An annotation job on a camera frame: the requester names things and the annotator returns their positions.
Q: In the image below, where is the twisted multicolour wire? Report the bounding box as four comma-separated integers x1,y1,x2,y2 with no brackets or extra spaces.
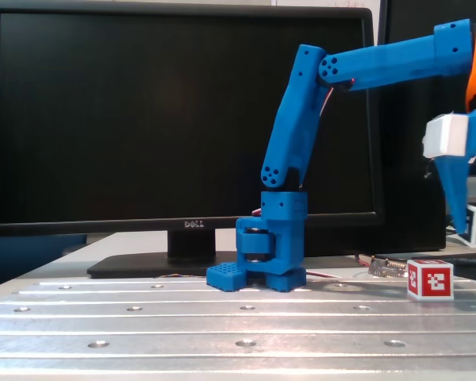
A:
153,272,209,279

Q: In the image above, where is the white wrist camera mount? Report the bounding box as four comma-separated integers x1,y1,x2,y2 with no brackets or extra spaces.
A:
422,113,470,160

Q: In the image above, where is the black Dell monitor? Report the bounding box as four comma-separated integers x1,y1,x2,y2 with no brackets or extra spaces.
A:
0,6,384,279

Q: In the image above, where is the blue chair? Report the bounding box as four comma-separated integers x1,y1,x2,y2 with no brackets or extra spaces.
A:
0,233,88,287

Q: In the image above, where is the aluminium slotted base plate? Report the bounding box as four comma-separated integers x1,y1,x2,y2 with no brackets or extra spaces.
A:
0,277,476,374

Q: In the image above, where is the small bare circuit board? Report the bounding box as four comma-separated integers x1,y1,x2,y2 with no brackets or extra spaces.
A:
367,256,409,278

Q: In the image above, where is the red marker cube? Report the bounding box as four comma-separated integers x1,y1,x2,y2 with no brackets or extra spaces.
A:
406,259,455,301

